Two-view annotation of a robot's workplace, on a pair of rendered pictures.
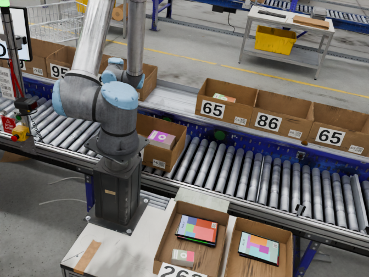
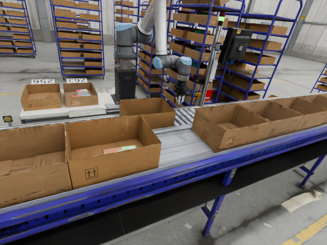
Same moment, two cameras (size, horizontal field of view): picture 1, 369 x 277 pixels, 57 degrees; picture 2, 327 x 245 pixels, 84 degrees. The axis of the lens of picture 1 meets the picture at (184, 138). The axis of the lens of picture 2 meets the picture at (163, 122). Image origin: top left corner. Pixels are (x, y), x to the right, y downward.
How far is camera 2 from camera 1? 3.00 m
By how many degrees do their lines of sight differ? 105
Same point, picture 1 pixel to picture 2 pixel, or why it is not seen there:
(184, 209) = (93, 100)
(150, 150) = (134, 103)
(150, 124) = (159, 119)
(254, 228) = (47, 103)
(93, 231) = not seen: hidden behind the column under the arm
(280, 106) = (9, 194)
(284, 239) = (26, 107)
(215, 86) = (145, 155)
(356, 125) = not seen: outside the picture
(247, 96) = (87, 171)
